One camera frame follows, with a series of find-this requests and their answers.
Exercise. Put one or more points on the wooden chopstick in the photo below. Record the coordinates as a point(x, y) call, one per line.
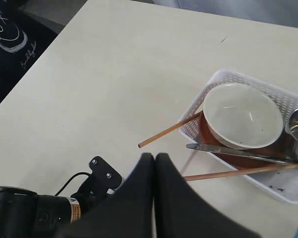
point(240, 172)
point(168, 130)

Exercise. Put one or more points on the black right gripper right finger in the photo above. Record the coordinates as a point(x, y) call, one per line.
point(181, 213)

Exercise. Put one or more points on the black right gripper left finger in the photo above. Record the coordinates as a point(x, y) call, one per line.
point(126, 214)

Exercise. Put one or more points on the stainless steel knife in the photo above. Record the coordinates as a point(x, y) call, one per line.
point(240, 153)

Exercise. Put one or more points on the white floral ceramic bowl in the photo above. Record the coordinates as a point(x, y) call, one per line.
point(242, 117)

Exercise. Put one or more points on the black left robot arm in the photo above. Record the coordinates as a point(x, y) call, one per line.
point(26, 214)

